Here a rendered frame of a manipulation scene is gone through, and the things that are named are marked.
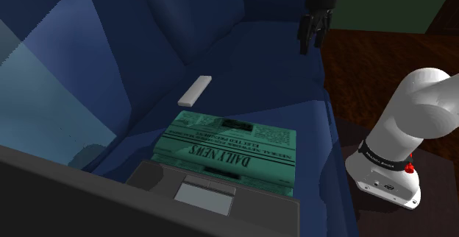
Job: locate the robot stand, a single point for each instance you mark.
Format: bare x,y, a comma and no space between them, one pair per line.
437,214

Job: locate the green folded newspaper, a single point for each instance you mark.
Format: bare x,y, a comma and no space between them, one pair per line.
229,150

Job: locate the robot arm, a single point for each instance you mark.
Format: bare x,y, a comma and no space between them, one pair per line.
412,114

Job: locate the grey laptop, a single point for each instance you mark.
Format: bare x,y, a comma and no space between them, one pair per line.
71,200

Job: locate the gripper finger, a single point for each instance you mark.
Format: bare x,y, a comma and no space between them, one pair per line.
304,35
322,28

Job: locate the dark blue sofa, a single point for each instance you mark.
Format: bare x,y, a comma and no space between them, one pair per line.
251,67

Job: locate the white remote control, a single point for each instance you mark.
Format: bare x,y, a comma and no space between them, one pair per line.
194,91

